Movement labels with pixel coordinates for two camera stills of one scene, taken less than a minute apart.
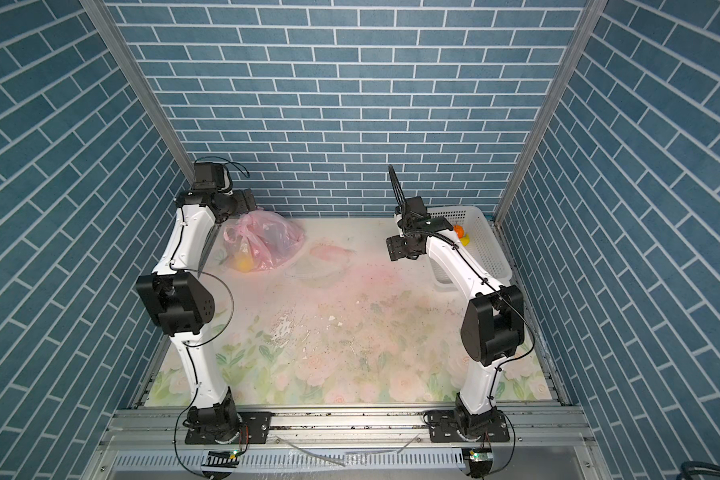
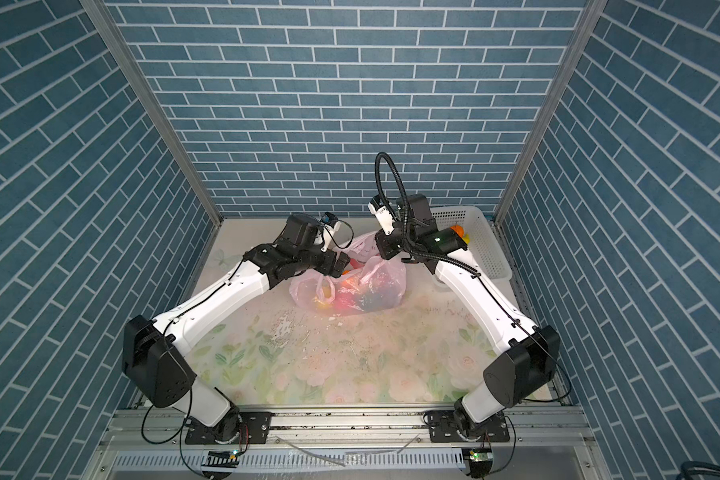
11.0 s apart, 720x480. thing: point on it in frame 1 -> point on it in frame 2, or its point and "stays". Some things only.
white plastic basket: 483,248 stays
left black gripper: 239,203 -> 327,266
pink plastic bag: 258,240 -> 371,282
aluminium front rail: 345,428 stays
